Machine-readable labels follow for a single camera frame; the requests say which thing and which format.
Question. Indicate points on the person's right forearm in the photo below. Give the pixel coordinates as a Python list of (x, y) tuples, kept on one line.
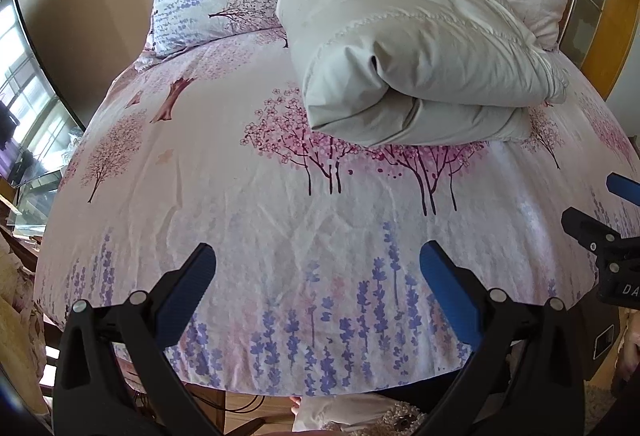
[(631, 346)]

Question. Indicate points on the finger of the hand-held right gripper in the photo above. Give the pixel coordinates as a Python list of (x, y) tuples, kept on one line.
[(590, 231), (622, 188)]

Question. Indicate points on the person's white clothing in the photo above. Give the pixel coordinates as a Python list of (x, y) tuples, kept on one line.
[(350, 413)]

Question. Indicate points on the glass television stand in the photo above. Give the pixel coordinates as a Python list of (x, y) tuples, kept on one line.
[(30, 196)]

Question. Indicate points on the wardrobe with glass doors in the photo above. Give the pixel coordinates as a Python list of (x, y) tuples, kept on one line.
[(600, 5)]

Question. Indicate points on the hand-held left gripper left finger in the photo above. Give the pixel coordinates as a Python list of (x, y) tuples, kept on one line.
[(187, 286)]

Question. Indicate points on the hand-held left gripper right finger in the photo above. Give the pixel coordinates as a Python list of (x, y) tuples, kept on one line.
[(445, 286)]

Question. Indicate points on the grey-white duvet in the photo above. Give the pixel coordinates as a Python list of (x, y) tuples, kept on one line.
[(425, 55)]

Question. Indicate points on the yellow floral cloth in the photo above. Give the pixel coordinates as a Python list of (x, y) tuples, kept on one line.
[(20, 326)]

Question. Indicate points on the bed with floral sheet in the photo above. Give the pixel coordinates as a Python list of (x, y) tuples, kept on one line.
[(300, 216)]

